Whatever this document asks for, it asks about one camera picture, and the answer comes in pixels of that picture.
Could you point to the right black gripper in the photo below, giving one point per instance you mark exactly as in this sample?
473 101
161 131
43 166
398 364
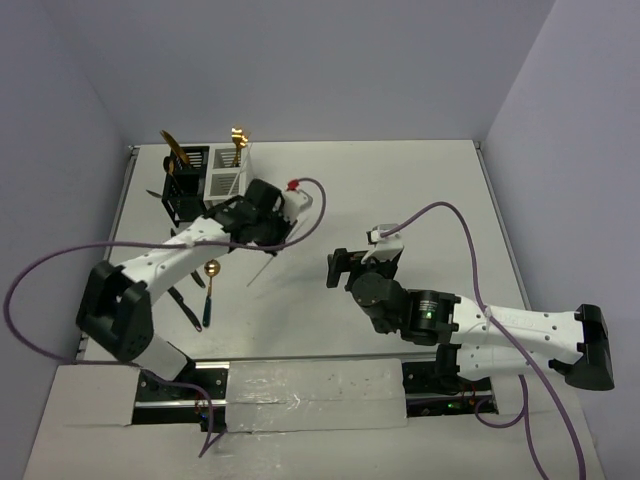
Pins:
341 258

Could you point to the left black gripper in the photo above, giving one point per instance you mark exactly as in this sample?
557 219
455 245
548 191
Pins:
284 227

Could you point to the gold spoon green handle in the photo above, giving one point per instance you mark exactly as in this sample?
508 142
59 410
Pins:
169 166
211 269

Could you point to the gold fork green handle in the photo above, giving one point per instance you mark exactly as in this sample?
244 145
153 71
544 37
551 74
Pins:
237 137
246 138

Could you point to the black knife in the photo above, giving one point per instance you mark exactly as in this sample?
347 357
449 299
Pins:
188 312
197 279

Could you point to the gold knife green handle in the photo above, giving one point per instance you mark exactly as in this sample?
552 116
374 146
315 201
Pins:
175 147

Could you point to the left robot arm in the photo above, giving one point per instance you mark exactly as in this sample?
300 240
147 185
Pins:
116 308

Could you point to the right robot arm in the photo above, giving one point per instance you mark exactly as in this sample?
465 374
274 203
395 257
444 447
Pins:
476 342

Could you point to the white utensil caddy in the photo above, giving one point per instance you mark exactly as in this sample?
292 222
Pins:
219 176

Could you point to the black utensil caddy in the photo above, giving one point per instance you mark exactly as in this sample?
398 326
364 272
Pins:
183 192

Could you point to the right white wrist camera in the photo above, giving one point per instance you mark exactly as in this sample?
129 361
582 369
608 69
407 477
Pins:
383 249

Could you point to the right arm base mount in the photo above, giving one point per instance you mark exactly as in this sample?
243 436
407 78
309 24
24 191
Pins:
428 395

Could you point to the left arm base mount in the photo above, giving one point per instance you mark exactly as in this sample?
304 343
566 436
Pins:
158 404

